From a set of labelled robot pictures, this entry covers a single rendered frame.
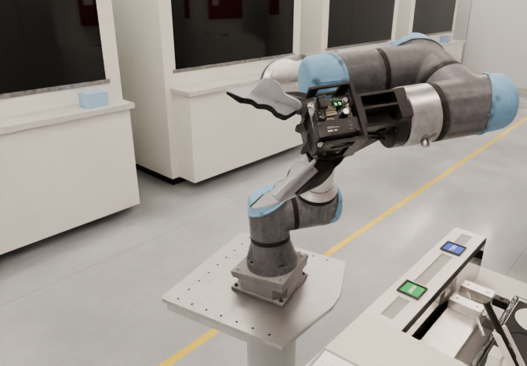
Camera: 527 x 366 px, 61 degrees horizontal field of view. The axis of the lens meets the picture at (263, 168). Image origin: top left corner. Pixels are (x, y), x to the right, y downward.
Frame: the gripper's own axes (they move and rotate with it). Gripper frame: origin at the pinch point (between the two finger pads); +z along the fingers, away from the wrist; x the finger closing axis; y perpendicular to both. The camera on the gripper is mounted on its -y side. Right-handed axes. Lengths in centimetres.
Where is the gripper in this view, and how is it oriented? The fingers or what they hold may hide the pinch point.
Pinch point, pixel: (236, 150)
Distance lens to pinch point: 54.5
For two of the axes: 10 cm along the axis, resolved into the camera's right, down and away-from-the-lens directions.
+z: -9.7, 1.7, -1.6
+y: 1.1, -2.9, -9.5
